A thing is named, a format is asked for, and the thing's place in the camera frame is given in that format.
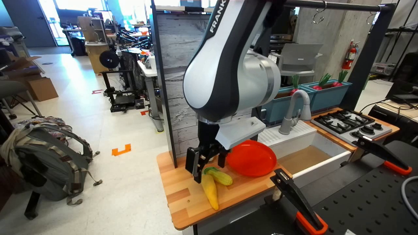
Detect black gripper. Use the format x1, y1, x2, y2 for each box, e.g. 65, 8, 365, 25
185, 120, 228, 184

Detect orange plate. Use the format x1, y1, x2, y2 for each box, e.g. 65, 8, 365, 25
224, 140, 278, 179

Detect grey stone pattern panel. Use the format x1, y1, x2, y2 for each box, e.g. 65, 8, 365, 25
154, 5, 210, 168

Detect black panel edge strut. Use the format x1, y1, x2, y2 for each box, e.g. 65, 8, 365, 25
150, 0, 179, 170

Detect orange floor marker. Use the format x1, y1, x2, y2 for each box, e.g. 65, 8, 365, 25
111, 142, 133, 157

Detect white toy sink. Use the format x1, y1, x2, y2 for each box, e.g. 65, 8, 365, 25
257, 120, 352, 184

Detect white table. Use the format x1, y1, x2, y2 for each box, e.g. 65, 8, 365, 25
136, 56, 166, 133

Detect grey faucet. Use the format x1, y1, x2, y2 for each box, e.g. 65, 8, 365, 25
278, 89, 312, 136

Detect grey plastic chair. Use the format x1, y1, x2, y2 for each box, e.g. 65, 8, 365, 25
278, 42, 324, 80

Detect stove with black grates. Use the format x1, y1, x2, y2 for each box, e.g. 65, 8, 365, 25
312, 108, 393, 148

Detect black 3D printer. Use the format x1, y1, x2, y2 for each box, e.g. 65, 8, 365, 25
98, 47, 145, 114

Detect tan wooden cabinet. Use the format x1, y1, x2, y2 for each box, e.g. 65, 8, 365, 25
77, 16, 109, 76

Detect grey backpack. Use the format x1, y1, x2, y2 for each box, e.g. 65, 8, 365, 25
0, 116, 103, 206

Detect black perforated base board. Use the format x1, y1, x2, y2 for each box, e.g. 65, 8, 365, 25
207, 138, 418, 235

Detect red fire extinguisher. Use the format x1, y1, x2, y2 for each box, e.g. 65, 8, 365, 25
341, 39, 359, 72

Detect cardboard box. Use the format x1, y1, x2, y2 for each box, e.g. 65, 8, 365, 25
24, 76, 60, 103

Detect black monitor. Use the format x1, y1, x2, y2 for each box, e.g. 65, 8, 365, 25
386, 51, 418, 103

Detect dark blue door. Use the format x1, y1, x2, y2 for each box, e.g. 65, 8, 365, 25
1, 0, 57, 50

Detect black clamp orange handle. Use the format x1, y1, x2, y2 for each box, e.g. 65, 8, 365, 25
351, 136, 414, 178
269, 168, 330, 235

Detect black overhead frame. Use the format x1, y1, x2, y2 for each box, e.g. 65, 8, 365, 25
282, 0, 399, 112

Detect grey cable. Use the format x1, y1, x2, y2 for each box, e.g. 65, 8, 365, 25
399, 175, 418, 219

